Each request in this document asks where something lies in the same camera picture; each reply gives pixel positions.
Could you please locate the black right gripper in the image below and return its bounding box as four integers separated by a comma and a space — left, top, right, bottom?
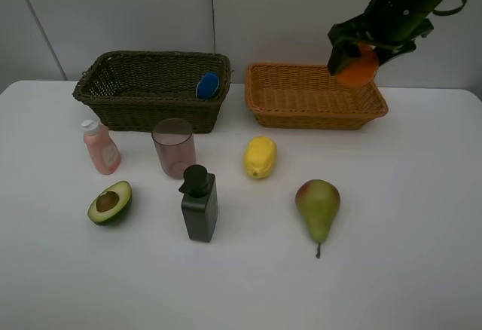
327, 0, 432, 75

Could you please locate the green red pear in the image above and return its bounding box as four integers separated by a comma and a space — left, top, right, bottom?
294, 179, 341, 259

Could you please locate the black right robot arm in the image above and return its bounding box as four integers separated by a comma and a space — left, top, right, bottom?
328, 0, 467, 75

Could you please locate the halved avocado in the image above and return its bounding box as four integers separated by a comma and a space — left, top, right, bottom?
87, 181, 133, 226

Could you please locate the white bottle blue cap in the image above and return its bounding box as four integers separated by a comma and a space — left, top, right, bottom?
196, 72, 220, 100

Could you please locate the translucent pink cup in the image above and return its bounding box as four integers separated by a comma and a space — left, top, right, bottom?
151, 118, 197, 179

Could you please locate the dark brown wicker basket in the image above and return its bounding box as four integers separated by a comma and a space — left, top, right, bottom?
73, 50, 231, 133

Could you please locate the black pump dispenser bottle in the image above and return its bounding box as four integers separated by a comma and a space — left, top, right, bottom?
179, 164, 218, 243

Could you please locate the pink bottle white cap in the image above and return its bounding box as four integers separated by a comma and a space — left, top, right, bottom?
81, 120, 121, 175

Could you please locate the orange fruit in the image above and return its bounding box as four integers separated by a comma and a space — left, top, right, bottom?
335, 44, 380, 87

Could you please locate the yellow lemon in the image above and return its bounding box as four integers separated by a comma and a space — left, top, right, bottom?
243, 136, 277, 179

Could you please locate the orange wicker basket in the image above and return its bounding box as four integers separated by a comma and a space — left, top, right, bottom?
245, 63, 388, 130

